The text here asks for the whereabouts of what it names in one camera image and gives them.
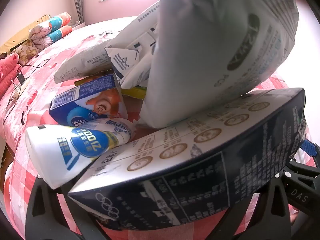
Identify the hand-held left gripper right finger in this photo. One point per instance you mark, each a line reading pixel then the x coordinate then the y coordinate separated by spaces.
pixel 275 210

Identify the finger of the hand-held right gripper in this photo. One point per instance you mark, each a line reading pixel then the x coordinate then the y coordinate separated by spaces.
pixel 309 147

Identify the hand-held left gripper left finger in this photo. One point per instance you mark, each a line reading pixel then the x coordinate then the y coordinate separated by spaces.
pixel 86 227

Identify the dark blue milk carton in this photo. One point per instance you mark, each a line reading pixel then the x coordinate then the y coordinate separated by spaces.
pixel 200 180

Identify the blue cartoon milk box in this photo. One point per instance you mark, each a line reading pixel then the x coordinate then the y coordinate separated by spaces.
pixel 75 110

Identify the pink checkered tablecloth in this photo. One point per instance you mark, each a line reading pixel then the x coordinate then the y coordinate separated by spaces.
pixel 22 177

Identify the white bottle with blue label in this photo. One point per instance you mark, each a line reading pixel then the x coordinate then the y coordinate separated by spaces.
pixel 50 155

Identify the large white pouch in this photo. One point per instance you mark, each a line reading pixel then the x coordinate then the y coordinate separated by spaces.
pixel 200 55

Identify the white power strip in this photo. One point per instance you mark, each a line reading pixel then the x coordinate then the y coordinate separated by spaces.
pixel 15 95

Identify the black charger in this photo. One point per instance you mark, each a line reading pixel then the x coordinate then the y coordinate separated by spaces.
pixel 21 77

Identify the white folded carton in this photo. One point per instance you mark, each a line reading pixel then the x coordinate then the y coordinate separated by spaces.
pixel 125 62

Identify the folded pink blanket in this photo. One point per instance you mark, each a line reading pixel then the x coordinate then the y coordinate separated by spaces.
pixel 7 72

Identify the white bag with blue print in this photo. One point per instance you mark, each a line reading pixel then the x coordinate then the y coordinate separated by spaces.
pixel 100 50

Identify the floral pillow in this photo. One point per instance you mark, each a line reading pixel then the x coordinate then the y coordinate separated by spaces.
pixel 25 52

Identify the rolled colourful quilt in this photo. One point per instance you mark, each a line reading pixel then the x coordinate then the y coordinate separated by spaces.
pixel 50 30

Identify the yellow headboard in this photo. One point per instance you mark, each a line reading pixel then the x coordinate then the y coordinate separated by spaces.
pixel 22 33

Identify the grey checked curtain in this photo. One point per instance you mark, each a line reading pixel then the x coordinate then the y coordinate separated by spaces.
pixel 78 0

